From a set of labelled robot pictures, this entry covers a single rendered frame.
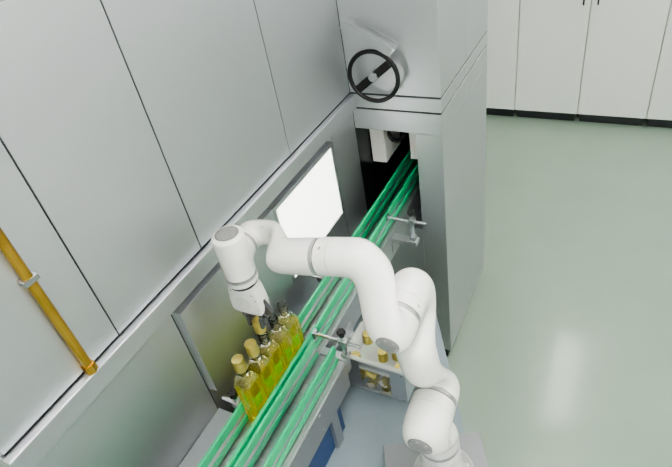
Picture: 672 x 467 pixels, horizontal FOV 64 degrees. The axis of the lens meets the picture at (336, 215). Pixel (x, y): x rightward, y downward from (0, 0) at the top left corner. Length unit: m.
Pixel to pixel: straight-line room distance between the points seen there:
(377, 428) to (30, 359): 1.19
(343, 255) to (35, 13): 0.74
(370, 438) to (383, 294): 0.92
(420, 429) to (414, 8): 1.33
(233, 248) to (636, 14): 3.94
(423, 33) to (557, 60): 3.02
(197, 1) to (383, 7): 0.77
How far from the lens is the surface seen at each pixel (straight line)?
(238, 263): 1.36
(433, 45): 1.98
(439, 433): 1.47
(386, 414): 2.03
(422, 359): 1.32
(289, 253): 1.23
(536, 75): 4.99
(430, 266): 2.58
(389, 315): 1.15
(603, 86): 4.97
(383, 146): 2.41
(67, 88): 1.19
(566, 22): 4.80
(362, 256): 1.14
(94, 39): 1.24
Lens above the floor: 2.46
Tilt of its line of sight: 37 degrees down
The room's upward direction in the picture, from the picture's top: 11 degrees counter-clockwise
